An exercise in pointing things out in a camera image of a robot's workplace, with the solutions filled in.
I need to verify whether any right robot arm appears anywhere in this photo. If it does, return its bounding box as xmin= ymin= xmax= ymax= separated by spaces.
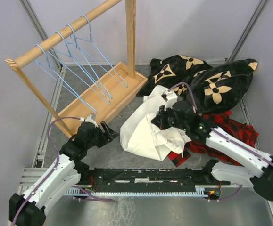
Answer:
xmin=151 ymin=101 xmax=273 ymax=202

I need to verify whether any blue wire hanger front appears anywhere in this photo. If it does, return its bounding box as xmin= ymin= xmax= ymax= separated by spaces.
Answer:
xmin=34 ymin=44 xmax=98 ymax=113

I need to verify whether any black beige floral blanket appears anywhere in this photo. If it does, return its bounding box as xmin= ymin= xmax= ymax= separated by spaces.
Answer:
xmin=137 ymin=55 xmax=258 ymax=113

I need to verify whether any grey slotted cable duct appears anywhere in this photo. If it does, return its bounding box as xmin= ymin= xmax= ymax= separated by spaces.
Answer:
xmin=65 ymin=185 xmax=210 ymax=198

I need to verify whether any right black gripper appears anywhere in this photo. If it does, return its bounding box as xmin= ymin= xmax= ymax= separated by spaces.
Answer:
xmin=151 ymin=104 xmax=188 ymax=131

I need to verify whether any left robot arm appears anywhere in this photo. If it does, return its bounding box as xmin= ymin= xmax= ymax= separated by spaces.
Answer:
xmin=8 ymin=120 xmax=119 ymax=226

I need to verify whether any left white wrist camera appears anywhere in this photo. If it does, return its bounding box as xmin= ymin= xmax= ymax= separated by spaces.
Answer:
xmin=80 ymin=113 xmax=98 ymax=127

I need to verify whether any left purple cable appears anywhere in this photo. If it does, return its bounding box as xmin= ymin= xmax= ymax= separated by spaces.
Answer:
xmin=11 ymin=116 xmax=85 ymax=223

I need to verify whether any blue wire hanger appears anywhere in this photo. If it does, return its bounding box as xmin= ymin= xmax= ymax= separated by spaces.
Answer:
xmin=66 ymin=24 xmax=112 ymax=100
xmin=55 ymin=31 xmax=111 ymax=105
xmin=74 ymin=15 xmax=128 ymax=88
xmin=34 ymin=44 xmax=98 ymax=113

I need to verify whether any wooden clothes rack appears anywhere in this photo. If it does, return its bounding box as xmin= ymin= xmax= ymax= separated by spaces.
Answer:
xmin=5 ymin=0 xmax=147 ymax=137

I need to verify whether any red black plaid shirt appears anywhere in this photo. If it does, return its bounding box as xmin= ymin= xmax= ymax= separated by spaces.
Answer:
xmin=168 ymin=111 xmax=260 ymax=168

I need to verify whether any white shirt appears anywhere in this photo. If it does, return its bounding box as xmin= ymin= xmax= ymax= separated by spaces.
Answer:
xmin=120 ymin=85 xmax=191 ymax=161

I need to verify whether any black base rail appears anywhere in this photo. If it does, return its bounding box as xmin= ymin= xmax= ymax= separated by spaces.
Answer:
xmin=77 ymin=160 xmax=231 ymax=192

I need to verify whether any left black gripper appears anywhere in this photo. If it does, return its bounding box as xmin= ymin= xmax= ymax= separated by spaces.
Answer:
xmin=86 ymin=121 xmax=119 ymax=148

